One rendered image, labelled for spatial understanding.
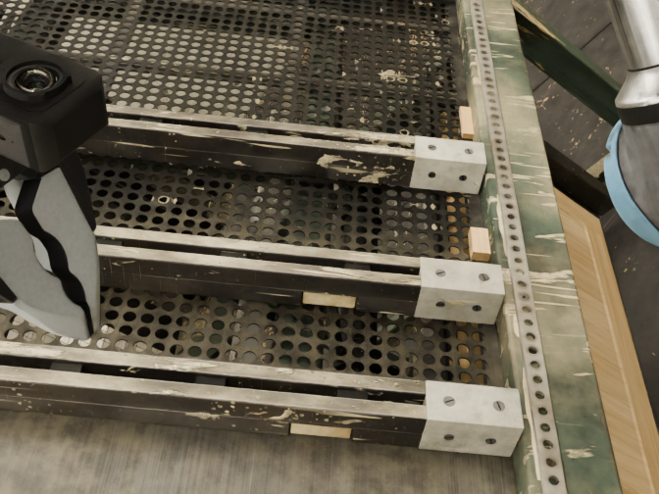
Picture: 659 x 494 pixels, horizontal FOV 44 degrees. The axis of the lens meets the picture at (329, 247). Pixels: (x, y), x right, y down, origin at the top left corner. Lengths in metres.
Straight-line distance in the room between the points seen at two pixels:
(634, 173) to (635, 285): 1.81
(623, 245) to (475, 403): 1.51
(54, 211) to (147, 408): 0.68
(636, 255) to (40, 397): 1.80
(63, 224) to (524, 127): 1.25
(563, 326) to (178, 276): 0.57
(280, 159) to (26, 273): 1.04
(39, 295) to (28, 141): 0.12
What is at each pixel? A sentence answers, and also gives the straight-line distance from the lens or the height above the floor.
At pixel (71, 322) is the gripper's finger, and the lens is 0.45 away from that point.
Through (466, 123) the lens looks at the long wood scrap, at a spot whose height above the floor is 0.90.
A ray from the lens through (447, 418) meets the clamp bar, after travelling 1.07.
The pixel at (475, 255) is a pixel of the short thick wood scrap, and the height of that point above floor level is 0.91.
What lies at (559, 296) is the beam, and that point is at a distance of 1.29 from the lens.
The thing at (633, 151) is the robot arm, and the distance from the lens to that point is 0.64.
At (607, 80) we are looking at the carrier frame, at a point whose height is 0.41.
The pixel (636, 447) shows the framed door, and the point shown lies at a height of 0.34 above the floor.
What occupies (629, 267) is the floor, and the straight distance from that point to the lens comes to 2.49.
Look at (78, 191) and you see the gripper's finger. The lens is 0.45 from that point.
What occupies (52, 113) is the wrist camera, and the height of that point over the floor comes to 1.62.
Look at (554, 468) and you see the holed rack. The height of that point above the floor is 0.88.
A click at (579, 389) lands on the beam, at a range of 1.19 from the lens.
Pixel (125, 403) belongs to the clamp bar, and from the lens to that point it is 1.10.
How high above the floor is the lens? 1.64
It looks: 24 degrees down
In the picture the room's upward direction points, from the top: 60 degrees counter-clockwise
